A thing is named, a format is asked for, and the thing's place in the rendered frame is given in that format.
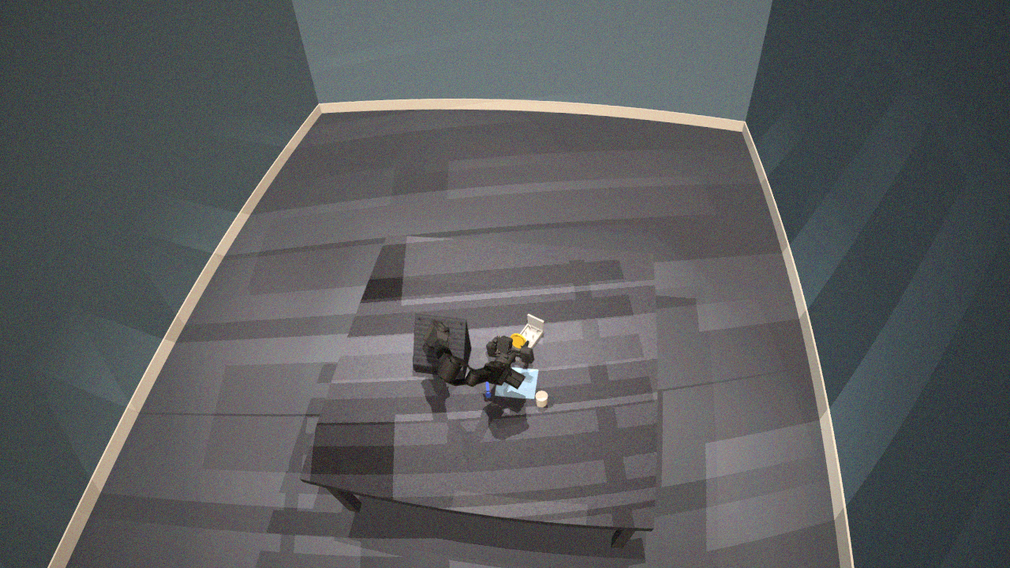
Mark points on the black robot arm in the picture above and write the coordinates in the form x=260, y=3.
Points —
x=495, y=372

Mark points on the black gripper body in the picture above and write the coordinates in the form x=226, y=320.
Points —
x=526, y=353

